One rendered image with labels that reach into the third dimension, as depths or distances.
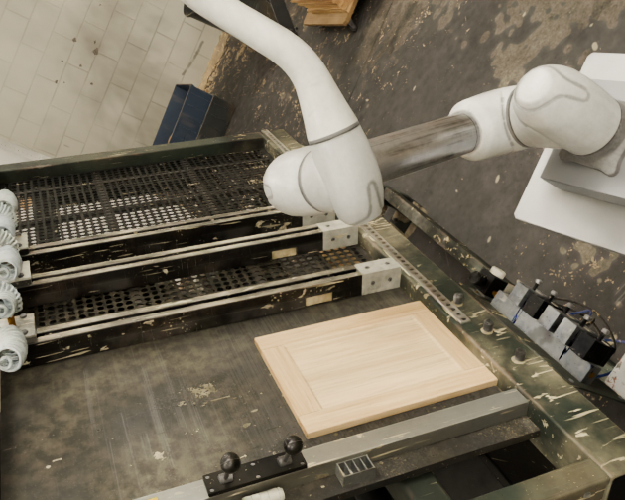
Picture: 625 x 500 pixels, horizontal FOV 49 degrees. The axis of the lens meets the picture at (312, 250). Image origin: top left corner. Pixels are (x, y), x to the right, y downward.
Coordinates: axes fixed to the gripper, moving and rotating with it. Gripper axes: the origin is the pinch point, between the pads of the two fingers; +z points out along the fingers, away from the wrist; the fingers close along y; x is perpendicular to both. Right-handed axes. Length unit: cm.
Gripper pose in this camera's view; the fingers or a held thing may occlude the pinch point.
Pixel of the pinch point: (295, 51)
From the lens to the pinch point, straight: 136.1
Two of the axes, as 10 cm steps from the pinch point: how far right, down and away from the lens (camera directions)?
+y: 1.2, 4.7, -8.7
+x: 9.3, -3.6, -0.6
